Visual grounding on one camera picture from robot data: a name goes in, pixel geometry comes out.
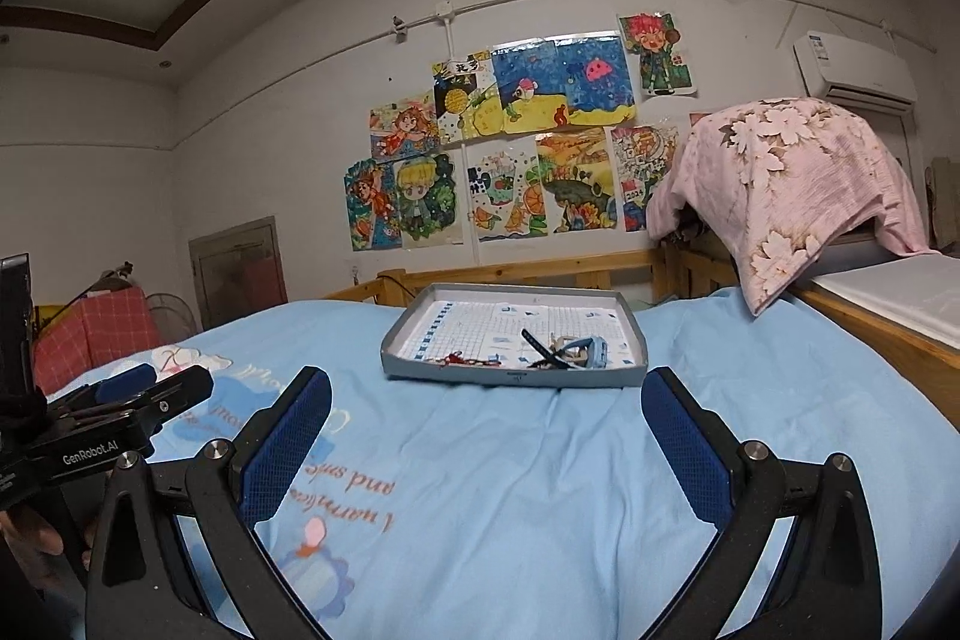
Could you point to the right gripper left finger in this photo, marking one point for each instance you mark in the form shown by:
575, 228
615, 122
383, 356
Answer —
142, 583

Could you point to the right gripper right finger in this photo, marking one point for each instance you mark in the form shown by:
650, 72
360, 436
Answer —
826, 583

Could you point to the light blue wristwatch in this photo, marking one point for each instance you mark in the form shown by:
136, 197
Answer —
597, 353

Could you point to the left hand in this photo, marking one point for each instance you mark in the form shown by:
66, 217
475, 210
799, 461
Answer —
40, 552

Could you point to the red checked box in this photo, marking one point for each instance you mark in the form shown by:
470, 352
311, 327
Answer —
94, 332

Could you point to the white mattress edge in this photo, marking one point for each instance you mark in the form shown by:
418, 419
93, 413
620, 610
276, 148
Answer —
921, 293

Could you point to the light blue printed bedsheet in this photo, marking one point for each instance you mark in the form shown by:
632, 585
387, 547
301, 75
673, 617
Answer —
432, 511

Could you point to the pink floral blanket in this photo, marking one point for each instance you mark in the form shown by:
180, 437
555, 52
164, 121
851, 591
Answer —
778, 180

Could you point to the orange-haired girl drawing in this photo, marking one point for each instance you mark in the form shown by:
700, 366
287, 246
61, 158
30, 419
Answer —
372, 209

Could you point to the grey cardboard tray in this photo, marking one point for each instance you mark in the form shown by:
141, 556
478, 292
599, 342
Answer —
471, 333

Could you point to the blond boy drawing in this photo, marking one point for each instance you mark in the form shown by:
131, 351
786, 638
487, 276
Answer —
428, 201

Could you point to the colourful crowd drawing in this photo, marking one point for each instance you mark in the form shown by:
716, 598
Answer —
642, 155

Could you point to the mermaid girl drawing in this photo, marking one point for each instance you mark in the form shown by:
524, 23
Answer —
404, 129

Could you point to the turtle landscape drawing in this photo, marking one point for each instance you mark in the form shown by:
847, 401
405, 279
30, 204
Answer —
577, 176

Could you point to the fish and cup drawing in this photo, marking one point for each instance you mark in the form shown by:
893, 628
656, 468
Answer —
506, 195

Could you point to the white air conditioner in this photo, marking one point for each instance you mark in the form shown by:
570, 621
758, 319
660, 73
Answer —
854, 74

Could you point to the red-haired character drawing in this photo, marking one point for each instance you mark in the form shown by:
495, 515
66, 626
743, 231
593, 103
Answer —
655, 40

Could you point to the yellow moon drawing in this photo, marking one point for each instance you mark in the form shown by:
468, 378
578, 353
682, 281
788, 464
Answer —
467, 99

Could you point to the blue sea drawing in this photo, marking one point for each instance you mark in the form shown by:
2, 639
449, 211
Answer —
573, 80

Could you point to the grey wall cabinet door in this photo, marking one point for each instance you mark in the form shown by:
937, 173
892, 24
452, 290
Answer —
237, 272

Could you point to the wooden bed frame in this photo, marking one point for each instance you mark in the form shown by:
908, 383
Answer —
693, 270

